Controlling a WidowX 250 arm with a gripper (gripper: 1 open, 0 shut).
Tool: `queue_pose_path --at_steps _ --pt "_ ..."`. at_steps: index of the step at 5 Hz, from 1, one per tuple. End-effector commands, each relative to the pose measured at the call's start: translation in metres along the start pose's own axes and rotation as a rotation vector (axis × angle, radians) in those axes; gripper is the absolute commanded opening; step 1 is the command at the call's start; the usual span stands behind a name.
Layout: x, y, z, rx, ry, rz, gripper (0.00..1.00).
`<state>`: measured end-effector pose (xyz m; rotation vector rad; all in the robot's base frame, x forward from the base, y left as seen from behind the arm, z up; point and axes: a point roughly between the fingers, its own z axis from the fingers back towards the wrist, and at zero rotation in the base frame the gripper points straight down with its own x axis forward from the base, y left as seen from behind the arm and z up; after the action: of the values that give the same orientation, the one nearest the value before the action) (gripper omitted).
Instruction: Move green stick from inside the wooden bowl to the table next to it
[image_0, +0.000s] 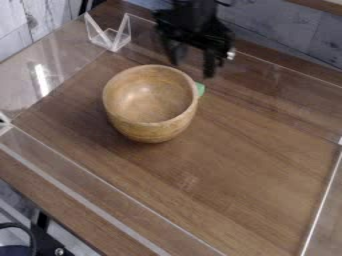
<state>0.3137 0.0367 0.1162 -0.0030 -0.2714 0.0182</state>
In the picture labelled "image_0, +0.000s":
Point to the clear acrylic corner bracket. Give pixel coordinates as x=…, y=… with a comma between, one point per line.
x=110, y=38

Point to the clear acrylic enclosure wall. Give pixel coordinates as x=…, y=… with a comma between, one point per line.
x=115, y=224

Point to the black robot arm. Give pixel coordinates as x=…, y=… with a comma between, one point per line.
x=195, y=4

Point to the black metal base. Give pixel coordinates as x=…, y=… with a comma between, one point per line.
x=48, y=245

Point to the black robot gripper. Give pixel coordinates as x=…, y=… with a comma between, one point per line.
x=195, y=27

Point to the wooden bowl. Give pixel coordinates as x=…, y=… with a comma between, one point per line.
x=150, y=102

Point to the green stick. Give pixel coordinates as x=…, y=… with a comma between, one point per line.
x=201, y=88

